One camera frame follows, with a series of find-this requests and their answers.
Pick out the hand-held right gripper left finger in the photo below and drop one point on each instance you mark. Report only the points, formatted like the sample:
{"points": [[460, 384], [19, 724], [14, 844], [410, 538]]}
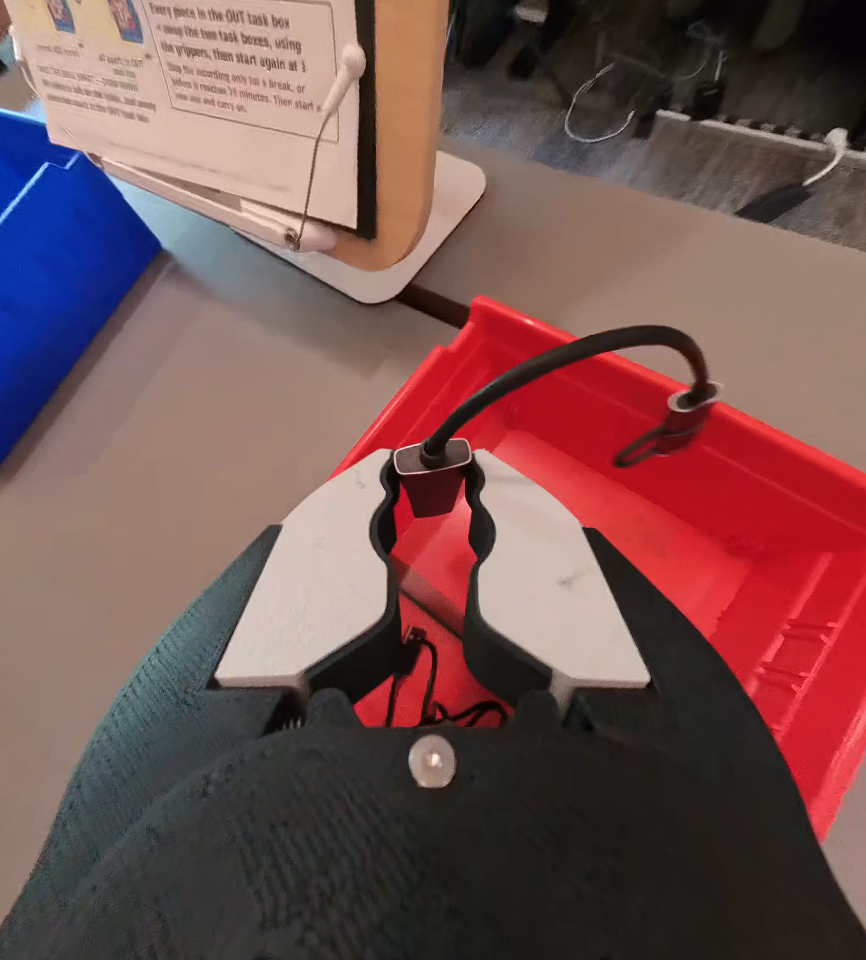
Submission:
{"points": [[313, 570]]}

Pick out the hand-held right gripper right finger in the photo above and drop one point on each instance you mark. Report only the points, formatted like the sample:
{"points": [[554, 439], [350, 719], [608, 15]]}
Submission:
{"points": [[553, 585]]}

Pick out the red plastic bin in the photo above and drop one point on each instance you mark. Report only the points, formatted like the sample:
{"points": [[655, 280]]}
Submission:
{"points": [[627, 525]]}

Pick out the blue plastic bin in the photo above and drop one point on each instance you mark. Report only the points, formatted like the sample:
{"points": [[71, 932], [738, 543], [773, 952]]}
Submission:
{"points": [[43, 300]]}

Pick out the instruction sheet on stand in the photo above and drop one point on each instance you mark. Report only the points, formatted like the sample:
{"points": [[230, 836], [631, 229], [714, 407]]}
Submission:
{"points": [[403, 150]]}

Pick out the printed instruction sheet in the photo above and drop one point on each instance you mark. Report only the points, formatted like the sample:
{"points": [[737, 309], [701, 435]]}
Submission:
{"points": [[238, 142]]}

